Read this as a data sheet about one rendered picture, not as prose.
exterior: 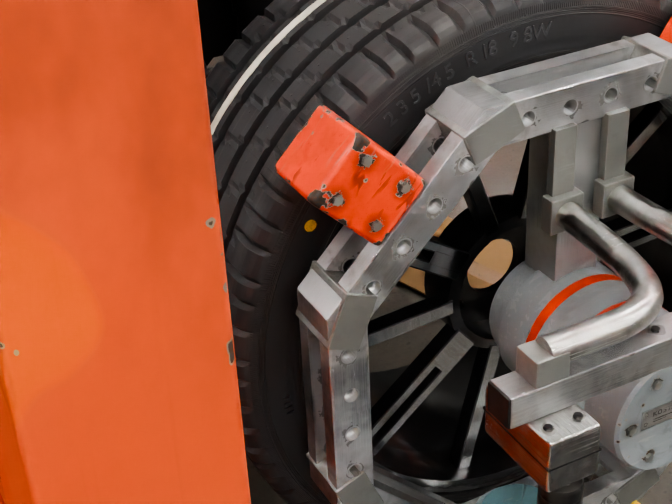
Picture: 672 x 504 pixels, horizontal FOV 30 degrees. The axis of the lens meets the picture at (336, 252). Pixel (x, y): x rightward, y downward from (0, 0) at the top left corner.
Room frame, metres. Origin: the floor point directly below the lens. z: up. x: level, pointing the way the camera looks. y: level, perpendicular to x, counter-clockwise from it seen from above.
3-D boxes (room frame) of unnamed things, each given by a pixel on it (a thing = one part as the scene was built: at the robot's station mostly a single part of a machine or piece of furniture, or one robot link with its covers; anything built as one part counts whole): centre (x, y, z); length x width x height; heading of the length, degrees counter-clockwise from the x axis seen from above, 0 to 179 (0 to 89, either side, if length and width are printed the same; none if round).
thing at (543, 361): (0.88, -0.18, 1.03); 0.19 x 0.18 x 0.11; 26
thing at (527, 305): (0.97, -0.25, 0.85); 0.21 x 0.14 x 0.14; 26
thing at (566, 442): (0.78, -0.16, 0.93); 0.09 x 0.05 x 0.05; 26
